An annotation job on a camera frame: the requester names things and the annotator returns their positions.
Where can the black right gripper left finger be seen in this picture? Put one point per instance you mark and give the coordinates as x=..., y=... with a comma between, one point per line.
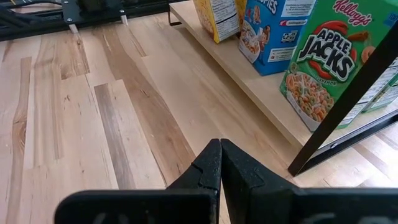
x=208, y=174

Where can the yellow Corn Pops cereal box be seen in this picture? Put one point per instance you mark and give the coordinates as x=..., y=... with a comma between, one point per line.
x=224, y=18

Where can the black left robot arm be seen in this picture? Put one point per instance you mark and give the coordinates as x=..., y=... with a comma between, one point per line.
x=93, y=6

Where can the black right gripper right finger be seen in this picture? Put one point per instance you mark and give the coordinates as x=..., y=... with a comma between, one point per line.
x=248, y=186

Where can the blue Rice Krispies cereal box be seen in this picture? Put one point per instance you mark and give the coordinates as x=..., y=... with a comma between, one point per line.
x=270, y=46

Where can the wooden shelf with black frame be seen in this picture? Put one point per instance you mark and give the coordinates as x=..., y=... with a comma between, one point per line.
x=248, y=81

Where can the green Apple Jacks cereal box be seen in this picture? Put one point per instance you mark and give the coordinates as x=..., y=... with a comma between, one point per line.
x=326, y=56

